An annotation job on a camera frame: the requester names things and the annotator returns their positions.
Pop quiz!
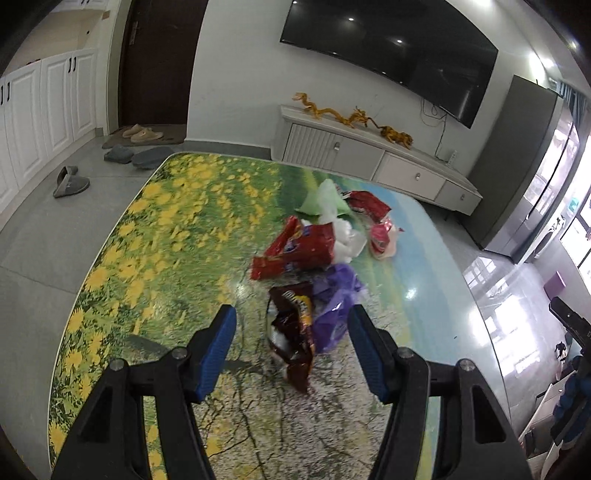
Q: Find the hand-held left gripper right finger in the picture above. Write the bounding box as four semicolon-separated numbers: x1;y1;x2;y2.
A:
346;305;536;480

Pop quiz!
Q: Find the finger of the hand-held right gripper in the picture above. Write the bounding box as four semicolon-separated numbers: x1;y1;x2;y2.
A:
549;298;591;344

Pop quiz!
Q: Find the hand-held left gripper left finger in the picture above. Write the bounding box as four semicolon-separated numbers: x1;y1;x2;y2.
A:
51;305;238;480

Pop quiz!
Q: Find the brown snack packet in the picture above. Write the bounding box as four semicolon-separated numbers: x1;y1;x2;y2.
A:
267;282;317;394

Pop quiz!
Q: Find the clear white plastic bag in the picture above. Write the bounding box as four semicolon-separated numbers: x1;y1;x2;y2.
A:
330;216;368;264

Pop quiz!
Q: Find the green plastic bag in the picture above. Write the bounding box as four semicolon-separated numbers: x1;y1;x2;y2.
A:
295;179;354;217

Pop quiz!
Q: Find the purple box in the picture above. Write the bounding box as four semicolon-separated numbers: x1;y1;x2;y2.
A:
544;271;568;301

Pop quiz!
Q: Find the purple plastic bag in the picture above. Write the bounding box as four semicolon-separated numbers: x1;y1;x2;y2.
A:
311;263;368;355

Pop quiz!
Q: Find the dark blue cloth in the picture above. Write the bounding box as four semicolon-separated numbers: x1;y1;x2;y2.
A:
551;355;591;444

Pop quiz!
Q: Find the washing machine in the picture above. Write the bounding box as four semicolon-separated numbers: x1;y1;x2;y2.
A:
531;217;568;260

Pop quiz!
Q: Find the pink snack packet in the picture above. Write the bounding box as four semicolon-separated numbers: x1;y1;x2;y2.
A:
368;219;407;260

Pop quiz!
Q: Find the large red snack packet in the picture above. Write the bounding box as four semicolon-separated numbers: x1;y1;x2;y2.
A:
250;215;338;281

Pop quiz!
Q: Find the flower-print folding table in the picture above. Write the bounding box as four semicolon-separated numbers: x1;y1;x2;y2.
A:
48;152;513;480

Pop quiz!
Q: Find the striped red snack packet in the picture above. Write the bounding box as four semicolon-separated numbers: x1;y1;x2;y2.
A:
344;190;392;223

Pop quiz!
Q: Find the grey refrigerator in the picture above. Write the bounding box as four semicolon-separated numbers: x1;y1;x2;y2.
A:
480;75;583;264

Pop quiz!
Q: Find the grey slipper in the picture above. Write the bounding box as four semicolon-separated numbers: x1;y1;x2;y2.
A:
104;144;136;163
53;175;90;198
55;166;80;191
131;147;175;168

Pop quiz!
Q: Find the white television cabinet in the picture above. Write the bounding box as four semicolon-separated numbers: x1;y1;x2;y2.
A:
271;104;482;215

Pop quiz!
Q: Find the brown door mat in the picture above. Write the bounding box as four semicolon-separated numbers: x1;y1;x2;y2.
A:
102;124;186;149

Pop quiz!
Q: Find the golden tiger ornament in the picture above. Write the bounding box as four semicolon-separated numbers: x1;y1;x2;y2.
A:
379;126;413;148

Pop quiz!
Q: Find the golden dragon ornament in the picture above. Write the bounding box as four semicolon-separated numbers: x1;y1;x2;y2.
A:
293;92;377;130

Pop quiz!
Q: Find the dark brown door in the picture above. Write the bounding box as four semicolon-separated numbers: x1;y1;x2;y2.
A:
119;0;209;127

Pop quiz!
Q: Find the television cable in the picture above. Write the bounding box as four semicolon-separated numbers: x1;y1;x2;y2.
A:
422;97;450;162

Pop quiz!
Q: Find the white wall cabinet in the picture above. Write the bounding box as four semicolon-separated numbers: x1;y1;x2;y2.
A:
0;0;121;199

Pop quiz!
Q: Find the black wall television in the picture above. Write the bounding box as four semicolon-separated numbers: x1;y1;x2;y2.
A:
279;0;499;129

